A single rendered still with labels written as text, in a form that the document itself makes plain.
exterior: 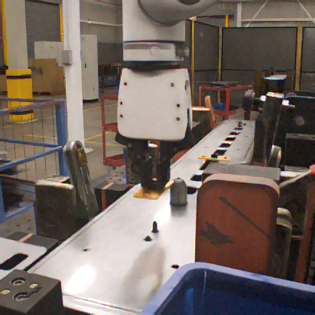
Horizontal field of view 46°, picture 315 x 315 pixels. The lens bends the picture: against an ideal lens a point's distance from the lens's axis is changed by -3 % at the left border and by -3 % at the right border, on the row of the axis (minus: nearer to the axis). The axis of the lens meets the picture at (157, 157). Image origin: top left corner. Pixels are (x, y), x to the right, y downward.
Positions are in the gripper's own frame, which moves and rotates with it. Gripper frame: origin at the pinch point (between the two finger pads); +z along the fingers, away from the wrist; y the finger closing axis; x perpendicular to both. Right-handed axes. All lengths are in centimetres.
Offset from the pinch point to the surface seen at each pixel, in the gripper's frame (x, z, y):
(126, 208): -6.8, 9.5, 7.8
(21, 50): -590, -34, 505
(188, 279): 34.6, -6.3, -14.4
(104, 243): 6.4, 9.4, 5.3
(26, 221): -49, 40, 67
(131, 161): -37.8, 10.1, 20.3
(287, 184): 0.8, -0.5, -18.9
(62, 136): -207, 46, 156
